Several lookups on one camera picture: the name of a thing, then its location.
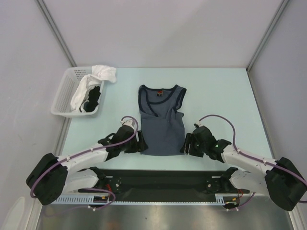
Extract blue tank top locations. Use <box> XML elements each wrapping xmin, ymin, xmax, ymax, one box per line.
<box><xmin>138</xmin><ymin>85</ymin><xmax>187</xmax><ymax>156</ymax></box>

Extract black tank top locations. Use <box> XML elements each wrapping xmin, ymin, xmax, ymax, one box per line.
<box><xmin>79</xmin><ymin>86</ymin><xmax>101</xmax><ymax>113</ymax></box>

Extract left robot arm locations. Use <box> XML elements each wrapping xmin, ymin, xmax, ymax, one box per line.
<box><xmin>26</xmin><ymin>125</ymin><xmax>148</xmax><ymax>206</ymax></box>

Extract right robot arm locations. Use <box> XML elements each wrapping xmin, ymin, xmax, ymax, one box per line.
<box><xmin>180</xmin><ymin>126</ymin><xmax>307</xmax><ymax>211</ymax></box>

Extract white tank top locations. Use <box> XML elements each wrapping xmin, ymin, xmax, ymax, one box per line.
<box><xmin>70</xmin><ymin>65</ymin><xmax>117</xmax><ymax>112</ymax></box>

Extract white plastic basket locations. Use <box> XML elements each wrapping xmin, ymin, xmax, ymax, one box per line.
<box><xmin>50</xmin><ymin>67</ymin><xmax>104</xmax><ymax>118</ymax></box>

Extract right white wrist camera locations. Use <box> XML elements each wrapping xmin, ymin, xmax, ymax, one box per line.
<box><xmin>194</xmin><ymin>122</ymin><xmax>202</xmax><ymax>128</ymax></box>

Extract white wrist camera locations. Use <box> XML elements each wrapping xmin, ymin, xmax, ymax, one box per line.
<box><xmin>194</xmin><ymin>122</ymin><xmax>202</xmax><ymax>128</ymax></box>
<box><xmin>121</xmin><ymin>119</ymin><xmax>136</xmax><ymax>131</ymax></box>

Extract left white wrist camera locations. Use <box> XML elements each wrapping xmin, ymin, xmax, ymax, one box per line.
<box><xmin>121</xmin><ymin>119</ymin><xmax>136</xmax><ymax>131</ymax></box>

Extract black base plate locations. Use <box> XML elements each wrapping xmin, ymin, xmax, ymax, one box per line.
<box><xmin>93</xmin><ymin>168</ymin><xmax>249</xmax><ymax>203</ymax></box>

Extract slotted cable duct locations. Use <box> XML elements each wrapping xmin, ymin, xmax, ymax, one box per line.
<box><xmin>52</xmin><ymin>195</ymin><xmax>238</xmax><ymax>206</ymax></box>

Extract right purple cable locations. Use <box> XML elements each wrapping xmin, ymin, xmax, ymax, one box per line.
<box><xmin>195</xmin><ymin>114</ymin><xmax>307</xmax><ymax>211</ymax></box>

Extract purple cable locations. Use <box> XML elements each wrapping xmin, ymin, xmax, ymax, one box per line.
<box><xmin>195</xmin><ymin>114</ymin><xmax>307</xmax><ymax>211</ymax></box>
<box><xmin>30</xmin><ymin>116</ymin><xmax>139</xmax><ymax>211</ymax></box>

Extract aluminium front rail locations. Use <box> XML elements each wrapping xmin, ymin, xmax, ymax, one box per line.
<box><xmin>248</xmin><ymin>186</ymin><xmax>270</xmax><ymax>196</ymax></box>

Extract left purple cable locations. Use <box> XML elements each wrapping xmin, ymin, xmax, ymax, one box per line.
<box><xmin>30</xmin><ymin>116</ymin><xmax>139</xmax><ymax>211</ymax></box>

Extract right aluminium frame post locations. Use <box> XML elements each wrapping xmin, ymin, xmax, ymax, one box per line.
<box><xmin>246</xmin><ymin>0</ymin><xmax>292</xmax><ymax>73</ymax></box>

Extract aluminium frame post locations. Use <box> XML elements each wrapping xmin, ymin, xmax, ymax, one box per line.
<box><xmin>35</xmin><ymin>0</ymin><xmax>77</xmax><ymax>67</ymax></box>
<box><xmin>246</xmin><ymin>0</ymin><xmax>292</xmax><ymax>73</ymax></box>

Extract left aluminium frame post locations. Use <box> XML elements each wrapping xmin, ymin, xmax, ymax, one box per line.
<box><xmin>35</xmin><ymin>0</ymin><xmax>77</xmax><ymax>67</ymax></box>

